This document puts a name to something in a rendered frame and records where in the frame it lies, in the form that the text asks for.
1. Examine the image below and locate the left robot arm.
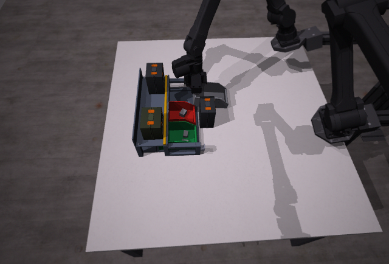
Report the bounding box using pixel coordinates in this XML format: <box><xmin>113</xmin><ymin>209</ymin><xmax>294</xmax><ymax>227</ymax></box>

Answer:
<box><xmin>319</xmin><ymin>0</ymin><xmax>389</xmax><ymax>139</ymax></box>

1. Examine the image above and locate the red open bin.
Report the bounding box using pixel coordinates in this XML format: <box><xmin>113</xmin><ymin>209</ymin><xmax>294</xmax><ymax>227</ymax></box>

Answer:
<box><xmin>168</xmin><ymin>101</ymin><xmax>196</xmax><ymax>125</ymax></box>

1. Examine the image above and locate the dark grey metal rack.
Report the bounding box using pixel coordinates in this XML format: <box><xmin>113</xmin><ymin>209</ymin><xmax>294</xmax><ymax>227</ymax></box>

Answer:
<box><xmin>132</xmin><ymin>68</ymin><xmax>205</xmax><ymax>157</ymax></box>

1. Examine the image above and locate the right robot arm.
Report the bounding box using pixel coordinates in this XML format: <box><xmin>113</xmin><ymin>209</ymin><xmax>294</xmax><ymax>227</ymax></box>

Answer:
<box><xmin>172</xmin><ymin>0</ymin><xmax>300</xmax><ymax>95</ymax></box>

